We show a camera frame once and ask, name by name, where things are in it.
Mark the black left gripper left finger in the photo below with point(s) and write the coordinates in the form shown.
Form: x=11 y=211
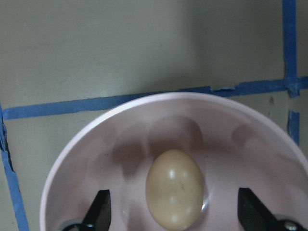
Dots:
x=98 y=216

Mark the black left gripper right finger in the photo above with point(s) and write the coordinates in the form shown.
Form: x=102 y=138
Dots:
x=253 y=215

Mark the beige egg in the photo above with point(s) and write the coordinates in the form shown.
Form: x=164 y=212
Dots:
x=175 y=189

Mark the pink plastic bowl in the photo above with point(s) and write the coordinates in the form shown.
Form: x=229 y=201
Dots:
x=234 y=146

